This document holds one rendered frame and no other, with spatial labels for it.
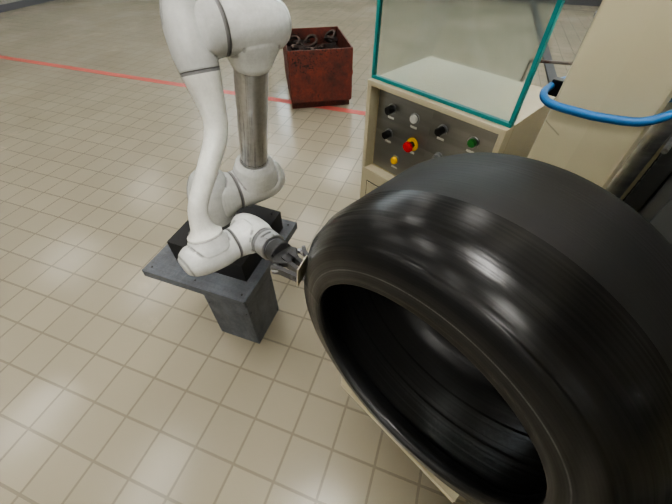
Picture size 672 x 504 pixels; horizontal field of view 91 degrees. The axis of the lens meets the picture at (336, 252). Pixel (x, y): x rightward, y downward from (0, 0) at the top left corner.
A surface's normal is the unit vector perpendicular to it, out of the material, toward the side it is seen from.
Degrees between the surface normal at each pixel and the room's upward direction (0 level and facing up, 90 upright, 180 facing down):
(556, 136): 90
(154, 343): 0
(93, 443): 0
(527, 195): 2
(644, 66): 90
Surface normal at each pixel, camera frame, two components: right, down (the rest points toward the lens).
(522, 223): 0.02, -0.66
